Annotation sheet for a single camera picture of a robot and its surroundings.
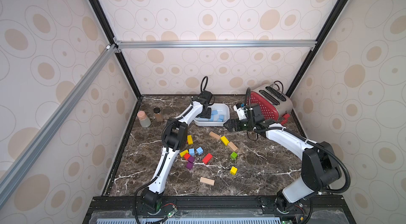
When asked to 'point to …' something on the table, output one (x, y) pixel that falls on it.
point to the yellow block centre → (224, 140)
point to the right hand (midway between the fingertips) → (236, 122)
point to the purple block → (189, 164)
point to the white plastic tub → (220, 112)
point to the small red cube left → (186, 156)
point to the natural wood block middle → (232, 146)
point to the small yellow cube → (233, 170)
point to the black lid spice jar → (158, 115)
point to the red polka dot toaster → (273, 101)
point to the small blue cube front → (221, 118)
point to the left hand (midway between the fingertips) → (210, 113)
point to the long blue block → (214, 112)
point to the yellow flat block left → (190, 139)
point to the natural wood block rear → (214, 135)
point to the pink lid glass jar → (144, 120)
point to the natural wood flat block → (207, 180)
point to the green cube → (233, 155)
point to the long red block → (206, 159)
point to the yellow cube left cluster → (183, 153)
